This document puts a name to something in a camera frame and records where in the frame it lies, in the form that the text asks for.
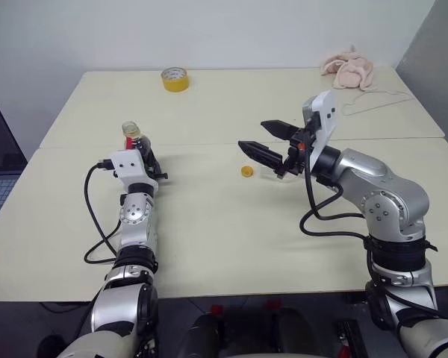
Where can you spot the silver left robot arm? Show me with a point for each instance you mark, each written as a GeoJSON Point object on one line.
{"type": "Point", "coordinates": [134, 220]}

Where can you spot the dark laptop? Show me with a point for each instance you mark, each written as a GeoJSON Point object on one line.
{"type": "Point", "coordinates": [0, 149]}

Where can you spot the yellow bottle cap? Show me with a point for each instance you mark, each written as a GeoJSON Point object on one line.
{"type": "Point", "coordinates": [247, 171]}

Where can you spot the pink towel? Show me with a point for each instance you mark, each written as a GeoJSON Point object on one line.
{"type": "Point", "coordinates": [352, 71]}

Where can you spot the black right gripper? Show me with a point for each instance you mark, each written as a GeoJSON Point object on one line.
{"type": "Point", "coordinates": [296, 156]}

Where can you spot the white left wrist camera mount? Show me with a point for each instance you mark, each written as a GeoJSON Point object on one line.
{"type": "Point", "coordinates": [128, 166]}

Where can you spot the yellow tape roll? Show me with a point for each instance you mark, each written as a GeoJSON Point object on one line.
{"type": "Point", "coordinates": [174, 83]}

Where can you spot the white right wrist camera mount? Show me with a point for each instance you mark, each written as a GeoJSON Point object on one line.
{"type": "Point", "coordinates": [326, 112]}

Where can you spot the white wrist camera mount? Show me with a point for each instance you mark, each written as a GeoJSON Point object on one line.
{"type": "Point", "coordinates": [128, 166]}
{"type": "Point", "coordinates": [326, 112]}

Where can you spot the clear plastic cola bottle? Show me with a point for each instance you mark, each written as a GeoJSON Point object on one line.
{"type": "Point", "coordinates": [130, 130]}

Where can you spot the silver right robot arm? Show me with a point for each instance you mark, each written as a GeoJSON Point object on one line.
{"type": "Point", "coordinates": [388, 194]}

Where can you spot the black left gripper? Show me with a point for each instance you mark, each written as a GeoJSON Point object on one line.
{"type": "Point", "coordinates": [157, 172]}

